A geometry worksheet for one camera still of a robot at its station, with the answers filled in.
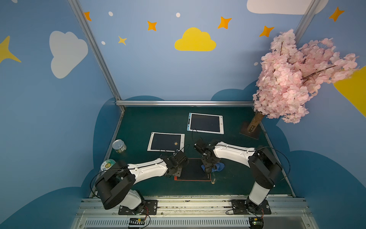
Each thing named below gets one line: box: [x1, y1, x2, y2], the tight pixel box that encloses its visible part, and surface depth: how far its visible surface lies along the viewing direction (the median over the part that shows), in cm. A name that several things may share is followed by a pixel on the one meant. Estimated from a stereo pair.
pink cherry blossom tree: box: [247, 29, 358, 134], surface depth 65 cm
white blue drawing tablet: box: [186, 112, 224, 135], surface depth 114 cm
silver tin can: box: [111, 139, 127, 154], surface depth 95 cm
